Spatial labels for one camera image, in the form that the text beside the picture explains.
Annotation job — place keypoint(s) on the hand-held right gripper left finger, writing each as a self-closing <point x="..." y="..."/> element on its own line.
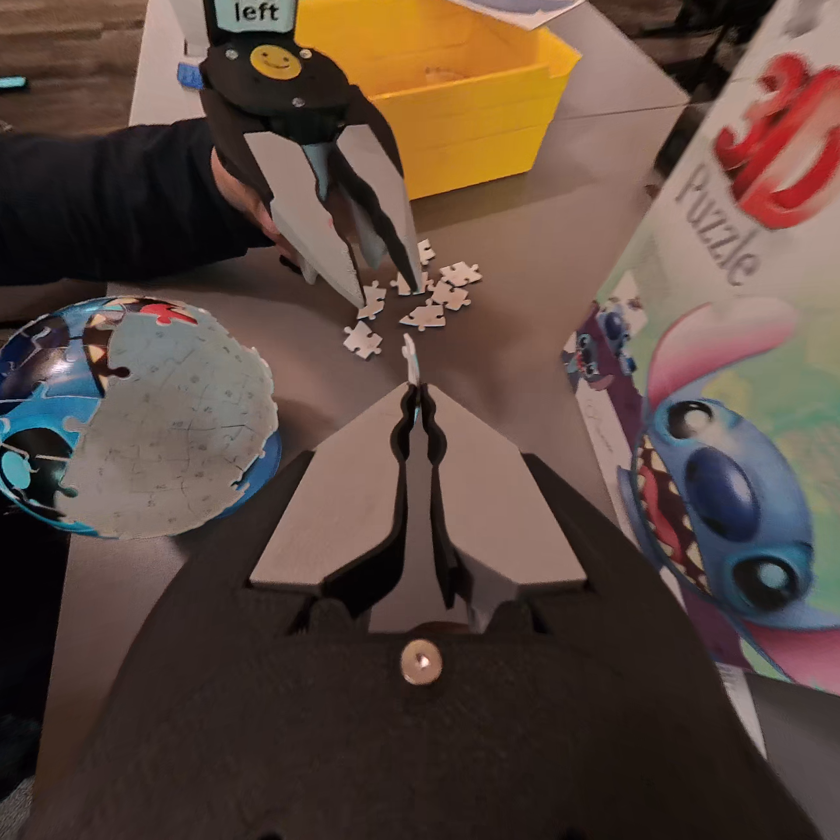
<point x="334" y="518"/>

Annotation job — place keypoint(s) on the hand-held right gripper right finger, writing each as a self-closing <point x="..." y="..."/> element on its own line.
<point x="505" y="518"/>

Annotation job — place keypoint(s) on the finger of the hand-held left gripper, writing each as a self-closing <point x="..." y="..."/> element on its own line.
<point x="387" y="190"/>
<point x="302" y="216"/>

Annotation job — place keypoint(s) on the yellow plastic bin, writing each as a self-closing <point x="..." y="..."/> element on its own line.
<point x="459" y="111"/>

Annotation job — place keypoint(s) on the curved white puzzle piece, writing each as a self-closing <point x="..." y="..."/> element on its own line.
<point x="411" y="361"/>

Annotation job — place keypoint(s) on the blue cartoon puzzle ball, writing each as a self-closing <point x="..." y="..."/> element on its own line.
<point x="164" y="426"/>

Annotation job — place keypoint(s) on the person's left forearm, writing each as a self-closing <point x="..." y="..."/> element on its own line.
<point x="118" y="203"/>

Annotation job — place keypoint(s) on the pile of white puzzle pieces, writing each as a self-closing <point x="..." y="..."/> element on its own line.
<point x="453" y="292"/>

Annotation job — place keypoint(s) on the colourful cartoon puzzle box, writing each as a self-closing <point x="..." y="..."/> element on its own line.
<point x="741" y="328"/>

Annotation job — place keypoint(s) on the person's left hand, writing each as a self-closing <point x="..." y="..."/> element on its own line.
<point x="249" y="203"/>

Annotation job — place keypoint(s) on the small blue object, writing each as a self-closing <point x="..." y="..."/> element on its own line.
<point x="188" y="73"/>

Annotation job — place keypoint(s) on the white card with blue shapes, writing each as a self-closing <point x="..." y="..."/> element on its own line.
<point x="518" y="8"/>

